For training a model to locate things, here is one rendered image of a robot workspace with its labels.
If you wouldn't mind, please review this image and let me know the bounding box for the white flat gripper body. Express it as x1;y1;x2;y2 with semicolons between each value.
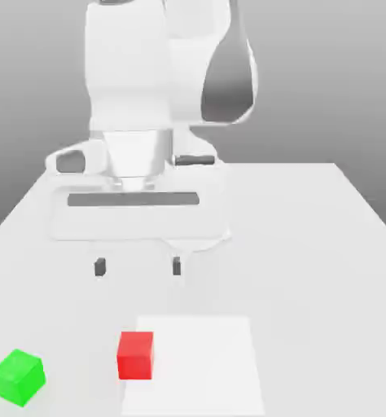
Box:
47;184;227;244

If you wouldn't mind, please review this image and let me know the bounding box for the small red cube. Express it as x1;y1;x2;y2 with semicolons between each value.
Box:
116;331;155;381

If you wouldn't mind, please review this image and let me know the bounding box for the small green cube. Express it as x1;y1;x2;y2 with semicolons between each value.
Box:
0;348;47;409

